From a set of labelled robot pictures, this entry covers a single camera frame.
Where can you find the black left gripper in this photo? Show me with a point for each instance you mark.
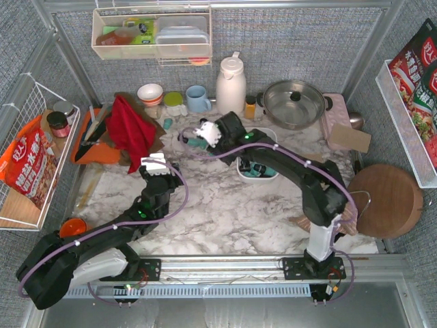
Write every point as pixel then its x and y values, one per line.
pixel 150 175

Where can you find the silver lid jar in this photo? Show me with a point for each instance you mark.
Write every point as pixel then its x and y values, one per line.
pixel 65 107

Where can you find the white rectangular storage basket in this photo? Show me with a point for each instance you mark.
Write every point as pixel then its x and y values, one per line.
pixel 262 179

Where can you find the white wire side basket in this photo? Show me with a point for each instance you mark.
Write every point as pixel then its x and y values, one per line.
pixel 17 211

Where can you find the clear plastic food container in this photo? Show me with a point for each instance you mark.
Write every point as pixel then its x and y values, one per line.
pixel 182 36

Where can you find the white bowl with stripes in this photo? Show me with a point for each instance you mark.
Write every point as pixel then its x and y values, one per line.
pixel 150 94

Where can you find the steel pot with lid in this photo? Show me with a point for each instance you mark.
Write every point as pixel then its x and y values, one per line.
pixel 293 105

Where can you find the red lid jar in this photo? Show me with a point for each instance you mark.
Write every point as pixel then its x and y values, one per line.
pixel 58 124

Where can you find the red seasoning packet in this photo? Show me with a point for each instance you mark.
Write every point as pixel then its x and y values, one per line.
pixel 414 72

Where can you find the green lid glass jar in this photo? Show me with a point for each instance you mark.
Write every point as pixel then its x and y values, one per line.
pixel 174 104

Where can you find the brown cardboard square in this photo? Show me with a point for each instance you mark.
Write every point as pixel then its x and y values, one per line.
pixel 315 157

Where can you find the orange tray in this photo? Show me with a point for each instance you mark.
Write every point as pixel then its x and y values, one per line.
pixel 99 152

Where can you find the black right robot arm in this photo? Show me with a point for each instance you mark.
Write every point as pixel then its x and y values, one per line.
pixel 324 195

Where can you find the pink egg tray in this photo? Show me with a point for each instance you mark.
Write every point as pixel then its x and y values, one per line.
pixel 336 113

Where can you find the white right wall basket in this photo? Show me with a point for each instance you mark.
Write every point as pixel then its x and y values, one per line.
pixel 419 160

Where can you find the orange spice bottle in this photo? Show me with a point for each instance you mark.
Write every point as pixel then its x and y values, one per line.
pixel 250 107

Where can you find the brown cardboard on tray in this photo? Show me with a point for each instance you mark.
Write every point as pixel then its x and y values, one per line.
pixel 350 138

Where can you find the red cloth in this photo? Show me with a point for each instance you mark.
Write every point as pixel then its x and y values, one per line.
pixel 129 132

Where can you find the striped pink knit cloth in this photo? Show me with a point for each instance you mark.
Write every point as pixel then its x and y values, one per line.
pixel 348 221

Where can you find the orange snack bag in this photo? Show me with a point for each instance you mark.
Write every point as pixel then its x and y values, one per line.
pixel 27 165

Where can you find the light blue mug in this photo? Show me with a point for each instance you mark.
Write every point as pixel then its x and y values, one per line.
pixel 197 99

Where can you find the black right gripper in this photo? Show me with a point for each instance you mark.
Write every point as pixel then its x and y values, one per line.
pixel 203 137

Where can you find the white thermos jug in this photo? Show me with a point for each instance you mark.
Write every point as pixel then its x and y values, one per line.
pixel 231 85

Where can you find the orange ball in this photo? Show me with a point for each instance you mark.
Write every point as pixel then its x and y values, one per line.
pixel 72 227

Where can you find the round wooden board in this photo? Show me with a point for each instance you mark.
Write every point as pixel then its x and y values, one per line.
pixel 388 199

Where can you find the white wall-mounted basket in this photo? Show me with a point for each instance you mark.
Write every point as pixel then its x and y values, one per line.
pixel 110 40

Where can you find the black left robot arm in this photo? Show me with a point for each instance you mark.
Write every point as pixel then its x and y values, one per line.
pixel 57 264

